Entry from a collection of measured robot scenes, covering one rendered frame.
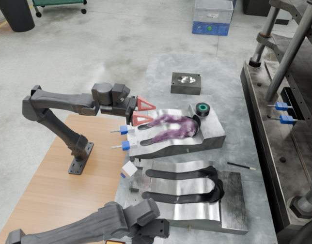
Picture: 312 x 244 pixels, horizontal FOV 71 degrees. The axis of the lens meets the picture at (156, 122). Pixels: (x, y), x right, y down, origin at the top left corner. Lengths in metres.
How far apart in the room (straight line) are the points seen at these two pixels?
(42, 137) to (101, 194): 1.55
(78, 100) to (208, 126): 0.67
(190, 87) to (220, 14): 2.63
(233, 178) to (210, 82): 0.80
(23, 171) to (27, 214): 1.22
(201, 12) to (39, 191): 3.47
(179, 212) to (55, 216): 0.54
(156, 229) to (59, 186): 0.63
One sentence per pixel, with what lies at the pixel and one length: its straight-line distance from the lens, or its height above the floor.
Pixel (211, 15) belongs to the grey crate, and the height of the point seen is 0.32.
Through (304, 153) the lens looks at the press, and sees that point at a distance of 1.46.
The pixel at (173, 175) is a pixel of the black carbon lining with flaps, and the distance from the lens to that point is 1.04.
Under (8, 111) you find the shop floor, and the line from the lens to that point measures 3.03.
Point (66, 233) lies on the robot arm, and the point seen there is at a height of 1.22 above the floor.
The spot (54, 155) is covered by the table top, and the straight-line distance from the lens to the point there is 1.31.
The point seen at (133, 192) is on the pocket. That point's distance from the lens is 1.02.
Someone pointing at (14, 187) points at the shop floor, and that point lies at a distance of 2.33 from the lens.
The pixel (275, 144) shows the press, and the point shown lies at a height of 0.79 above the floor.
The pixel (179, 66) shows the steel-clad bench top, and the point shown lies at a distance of 1.80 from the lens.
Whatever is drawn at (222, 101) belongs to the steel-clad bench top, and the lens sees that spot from 1.53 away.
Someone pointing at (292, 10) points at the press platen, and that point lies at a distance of 1.67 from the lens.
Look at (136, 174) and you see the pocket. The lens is 1.06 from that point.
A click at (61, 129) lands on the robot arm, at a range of 1.06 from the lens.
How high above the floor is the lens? 1.79
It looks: 48 degrees down
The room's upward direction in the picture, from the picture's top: straight up
